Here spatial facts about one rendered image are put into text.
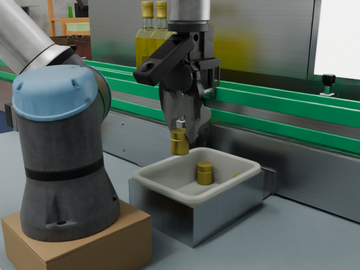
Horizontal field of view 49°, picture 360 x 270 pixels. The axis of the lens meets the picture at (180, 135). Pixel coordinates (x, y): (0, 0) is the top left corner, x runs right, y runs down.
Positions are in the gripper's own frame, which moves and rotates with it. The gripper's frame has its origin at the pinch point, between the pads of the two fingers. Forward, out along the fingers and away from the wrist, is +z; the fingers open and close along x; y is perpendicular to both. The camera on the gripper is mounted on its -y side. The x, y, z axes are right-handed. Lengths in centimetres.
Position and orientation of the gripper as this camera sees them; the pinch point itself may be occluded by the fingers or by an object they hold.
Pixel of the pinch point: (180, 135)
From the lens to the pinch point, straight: 73.8
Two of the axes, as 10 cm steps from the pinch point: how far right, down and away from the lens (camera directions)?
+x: -7.3, -2.1, 6.5
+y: 6.8, -2.3, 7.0
